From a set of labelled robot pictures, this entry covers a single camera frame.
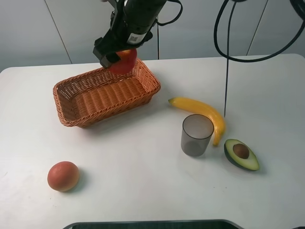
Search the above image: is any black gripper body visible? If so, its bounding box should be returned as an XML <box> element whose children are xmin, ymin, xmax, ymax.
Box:
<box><xmin>94</xmin><ymin>9</ymin><xmax>153</xmax><ymax>57</ymax></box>

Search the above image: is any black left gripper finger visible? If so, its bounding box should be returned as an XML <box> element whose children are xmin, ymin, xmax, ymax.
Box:
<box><xmin>93</xmin><ymin>47</ymin><xmax>121</xmax><ymax>69</ymax></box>

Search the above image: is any red apple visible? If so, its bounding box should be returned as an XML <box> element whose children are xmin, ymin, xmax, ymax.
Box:
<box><xmin>109</xmin><ymin>49</ymin><xmax>137</xmax><ymax>74</ymax></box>

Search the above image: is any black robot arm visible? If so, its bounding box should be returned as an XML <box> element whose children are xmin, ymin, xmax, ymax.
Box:
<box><xmin>93</xmin><ymin>0</ymin><xmax>166</xmax><ymax>68</ymax></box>

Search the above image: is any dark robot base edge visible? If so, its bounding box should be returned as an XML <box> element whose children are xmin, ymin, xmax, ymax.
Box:
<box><xmin>64</xmin><ymin>220</ymin><xmax>240</xmax><ymax>229</ymax></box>

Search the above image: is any brown wicker basket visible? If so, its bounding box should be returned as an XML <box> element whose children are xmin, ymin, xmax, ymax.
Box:
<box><xmin>53</xmin><ymin>59</ymin><xmax>161</xmax><ymax>128</ymax></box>

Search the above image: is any yellow banana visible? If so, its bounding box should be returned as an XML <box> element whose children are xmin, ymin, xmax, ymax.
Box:
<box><xmin>168</xmin><ymin>97</ymin><xmax>226</xmax><ymax>146</ymax></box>

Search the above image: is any grey translucent plastic cup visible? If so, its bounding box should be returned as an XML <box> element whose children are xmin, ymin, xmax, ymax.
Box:
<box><xmin>181</xmin><ymin>114</ymin><xmax>214</xmax><ymax>157</ymax></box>

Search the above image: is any orange round fruit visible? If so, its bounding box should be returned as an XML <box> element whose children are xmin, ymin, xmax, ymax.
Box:
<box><xmin>47</xmin><ymin>161</ymin><xmax>80</xmax><ymax>192</ymax></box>

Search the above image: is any halved avocado with pit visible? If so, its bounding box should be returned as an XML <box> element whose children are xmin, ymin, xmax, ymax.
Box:
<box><xmin>224</xmin><ymin>139</ymin><xmax>260</xmax><ymax>171</ymax></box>

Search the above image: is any black looped cable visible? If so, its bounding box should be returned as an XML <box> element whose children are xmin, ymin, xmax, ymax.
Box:
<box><xmin>213</xmin><ymin>0</ymin><xmax>305</xmax><ymax>118</ymax></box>

